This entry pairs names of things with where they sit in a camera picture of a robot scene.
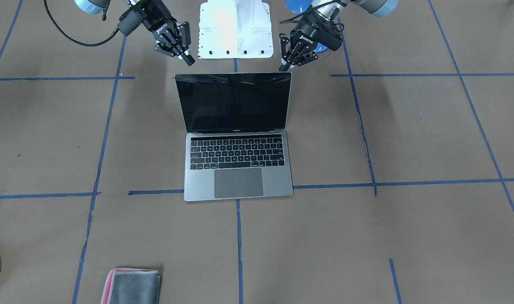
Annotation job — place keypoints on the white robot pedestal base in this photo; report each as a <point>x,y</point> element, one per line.
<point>235,29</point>

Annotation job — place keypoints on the grey and pink folded cloth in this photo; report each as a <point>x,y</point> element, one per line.
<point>131,286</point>

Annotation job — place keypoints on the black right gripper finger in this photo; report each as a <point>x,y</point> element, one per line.
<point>184,41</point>
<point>171,52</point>

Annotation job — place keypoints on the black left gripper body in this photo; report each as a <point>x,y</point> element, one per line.
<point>306,35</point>

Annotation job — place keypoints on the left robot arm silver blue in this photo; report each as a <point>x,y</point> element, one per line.
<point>329,10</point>

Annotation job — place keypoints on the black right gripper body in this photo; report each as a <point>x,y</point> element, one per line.
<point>155,17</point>

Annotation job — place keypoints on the grey laptop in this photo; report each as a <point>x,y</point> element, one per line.
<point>236,143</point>

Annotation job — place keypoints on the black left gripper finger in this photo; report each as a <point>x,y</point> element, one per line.
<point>296,59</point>
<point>286,62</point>

